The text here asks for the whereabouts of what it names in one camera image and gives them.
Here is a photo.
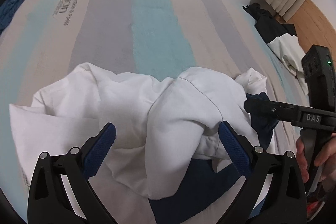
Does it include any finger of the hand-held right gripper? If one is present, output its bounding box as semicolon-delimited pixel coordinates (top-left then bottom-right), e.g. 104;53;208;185
244;97;300;123

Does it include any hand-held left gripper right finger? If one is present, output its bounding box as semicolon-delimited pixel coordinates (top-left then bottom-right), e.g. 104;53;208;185
218;121;307;224

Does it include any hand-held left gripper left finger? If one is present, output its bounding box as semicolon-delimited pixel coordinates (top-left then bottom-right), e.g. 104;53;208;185
28;122;117;224

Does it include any white and blue hooded jacket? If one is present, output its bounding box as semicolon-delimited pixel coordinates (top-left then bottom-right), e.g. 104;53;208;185
9;63;279;224

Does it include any person's right hand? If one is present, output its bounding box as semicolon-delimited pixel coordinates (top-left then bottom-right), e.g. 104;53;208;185
296;134;336;188

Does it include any white garment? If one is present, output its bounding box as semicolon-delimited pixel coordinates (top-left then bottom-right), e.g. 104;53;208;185
266;34;309;94

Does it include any wooden headboard panel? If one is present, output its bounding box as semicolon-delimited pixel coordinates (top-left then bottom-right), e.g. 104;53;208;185
273;0;336;67

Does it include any black garment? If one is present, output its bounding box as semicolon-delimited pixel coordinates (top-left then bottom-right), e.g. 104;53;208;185
243;3;298;43

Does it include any person's dark printed clothing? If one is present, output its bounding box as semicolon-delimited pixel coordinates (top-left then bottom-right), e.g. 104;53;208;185
306;182;336;222

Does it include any striped bed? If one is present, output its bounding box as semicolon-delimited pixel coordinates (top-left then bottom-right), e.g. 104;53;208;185
0;0;315;214

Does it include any blue cloth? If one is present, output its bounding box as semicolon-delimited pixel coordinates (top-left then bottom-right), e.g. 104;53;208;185
0;0;29;35

